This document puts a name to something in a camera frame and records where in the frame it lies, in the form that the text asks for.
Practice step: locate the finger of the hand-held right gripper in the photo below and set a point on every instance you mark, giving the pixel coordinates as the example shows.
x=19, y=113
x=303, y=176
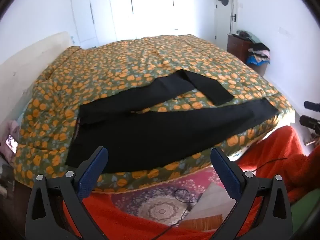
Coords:
x=312, y=105
x=310, y=123

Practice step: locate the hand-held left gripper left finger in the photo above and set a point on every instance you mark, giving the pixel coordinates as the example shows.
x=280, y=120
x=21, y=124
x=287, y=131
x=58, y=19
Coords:
x=92, y=173

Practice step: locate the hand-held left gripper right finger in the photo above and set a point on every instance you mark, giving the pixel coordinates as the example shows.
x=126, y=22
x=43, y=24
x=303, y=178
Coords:
x=226, y=173

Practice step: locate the black pants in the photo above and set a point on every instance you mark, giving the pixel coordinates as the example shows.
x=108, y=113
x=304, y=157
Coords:
x=150, y=135

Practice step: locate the person's right forearm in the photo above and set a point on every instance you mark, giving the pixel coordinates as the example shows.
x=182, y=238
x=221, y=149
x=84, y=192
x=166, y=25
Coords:
x=305, y=175

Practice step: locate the white paper sheet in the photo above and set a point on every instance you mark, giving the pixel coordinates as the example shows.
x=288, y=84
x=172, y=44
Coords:
x=212, y=200

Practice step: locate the person's orange fleece robe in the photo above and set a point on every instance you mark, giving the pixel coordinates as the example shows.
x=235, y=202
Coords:
x=270, y=150

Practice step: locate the patterned pink rug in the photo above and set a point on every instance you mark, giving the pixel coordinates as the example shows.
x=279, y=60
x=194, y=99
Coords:
x=155, y=205

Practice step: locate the pile of folded clothes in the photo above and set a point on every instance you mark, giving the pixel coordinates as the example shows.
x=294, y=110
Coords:
x=258, y=55

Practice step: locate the green cloth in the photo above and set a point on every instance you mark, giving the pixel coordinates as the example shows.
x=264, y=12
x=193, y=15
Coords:
x=301, y=207

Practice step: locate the smartphone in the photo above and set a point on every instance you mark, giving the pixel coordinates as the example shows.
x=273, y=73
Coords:
x=11, y=143

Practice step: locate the pink cloth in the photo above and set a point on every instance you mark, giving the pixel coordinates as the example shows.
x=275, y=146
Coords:
x=11, y=128

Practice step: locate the brown wooden dresser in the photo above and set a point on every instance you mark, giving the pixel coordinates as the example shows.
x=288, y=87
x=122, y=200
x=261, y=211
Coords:
x=237, y=46

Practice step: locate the grey-green cloth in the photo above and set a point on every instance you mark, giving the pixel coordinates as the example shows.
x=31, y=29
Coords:
x=246, y=35

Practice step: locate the orange floral green blanket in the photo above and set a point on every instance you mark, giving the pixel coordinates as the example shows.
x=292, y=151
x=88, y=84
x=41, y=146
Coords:
x=125, y=60

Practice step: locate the white door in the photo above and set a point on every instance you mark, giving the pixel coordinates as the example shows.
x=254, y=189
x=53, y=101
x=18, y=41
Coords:
x=222, y=22

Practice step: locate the white wardrobe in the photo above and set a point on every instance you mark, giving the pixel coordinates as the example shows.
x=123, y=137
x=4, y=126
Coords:
x=150, y=5

